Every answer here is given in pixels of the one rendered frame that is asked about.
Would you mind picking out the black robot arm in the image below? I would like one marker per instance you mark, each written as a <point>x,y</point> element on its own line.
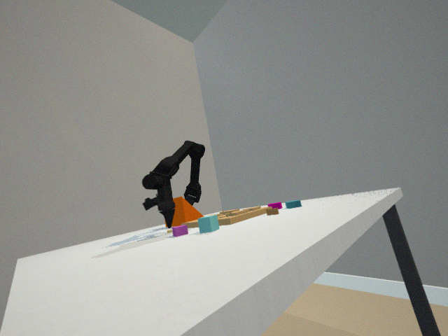
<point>160,177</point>

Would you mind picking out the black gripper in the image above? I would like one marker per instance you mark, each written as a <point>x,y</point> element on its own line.
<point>166,205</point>

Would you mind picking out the magenta square block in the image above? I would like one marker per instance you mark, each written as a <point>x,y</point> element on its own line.
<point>275,205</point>

